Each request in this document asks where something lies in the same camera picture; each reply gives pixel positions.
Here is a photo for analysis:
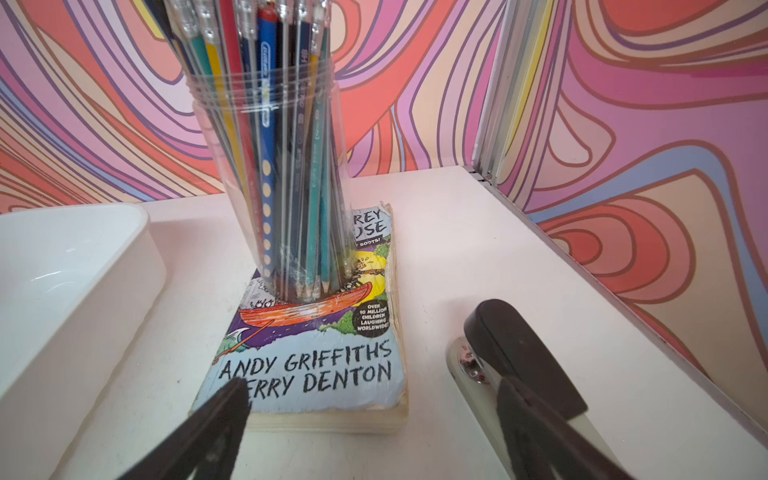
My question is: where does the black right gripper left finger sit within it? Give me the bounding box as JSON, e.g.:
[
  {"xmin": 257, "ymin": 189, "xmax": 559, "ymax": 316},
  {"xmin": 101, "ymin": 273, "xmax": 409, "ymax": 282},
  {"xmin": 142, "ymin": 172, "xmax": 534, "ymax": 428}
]
[{"xmin": 122, "ymin": 378, "xmax": 250, "ymax": 479}]

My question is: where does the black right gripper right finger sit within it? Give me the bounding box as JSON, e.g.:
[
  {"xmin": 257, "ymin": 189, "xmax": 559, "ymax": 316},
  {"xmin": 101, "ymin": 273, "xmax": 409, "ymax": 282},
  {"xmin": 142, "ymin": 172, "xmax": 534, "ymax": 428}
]
[{"xmin": 497, "ymin": 377, "xmax": 631, "ymax": 479}]

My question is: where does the black and silver stapler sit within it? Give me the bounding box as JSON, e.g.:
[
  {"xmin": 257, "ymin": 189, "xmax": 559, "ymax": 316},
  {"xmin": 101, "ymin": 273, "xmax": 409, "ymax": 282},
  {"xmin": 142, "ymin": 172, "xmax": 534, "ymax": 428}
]
[{"xmin": 446, "ymin": 299, "xmax": 629, "ymax": 479}]

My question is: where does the Andy Griffiths paperback book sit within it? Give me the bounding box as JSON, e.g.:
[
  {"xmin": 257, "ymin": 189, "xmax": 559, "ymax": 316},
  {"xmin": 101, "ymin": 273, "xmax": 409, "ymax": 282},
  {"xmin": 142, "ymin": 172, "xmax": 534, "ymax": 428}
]
[{"xmin": 191, "ymin": 204, "xmax": 409, "ymax": 434}]

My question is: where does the white plastic bin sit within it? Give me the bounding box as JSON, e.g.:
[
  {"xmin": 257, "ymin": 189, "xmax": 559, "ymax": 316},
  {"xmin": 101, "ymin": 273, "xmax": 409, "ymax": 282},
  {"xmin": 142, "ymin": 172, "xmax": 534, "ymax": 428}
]
[{"xmin": 1, "ymin": 204, "xmax": 166, "ymax": 479}]

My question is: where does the clear cup of pencils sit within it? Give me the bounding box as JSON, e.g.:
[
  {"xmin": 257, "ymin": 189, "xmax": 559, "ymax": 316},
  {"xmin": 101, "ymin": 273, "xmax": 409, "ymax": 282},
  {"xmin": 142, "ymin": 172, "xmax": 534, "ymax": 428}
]
[{"xmin": 155, "ymin": 1, "xmax": 352, "ymax": 303}]

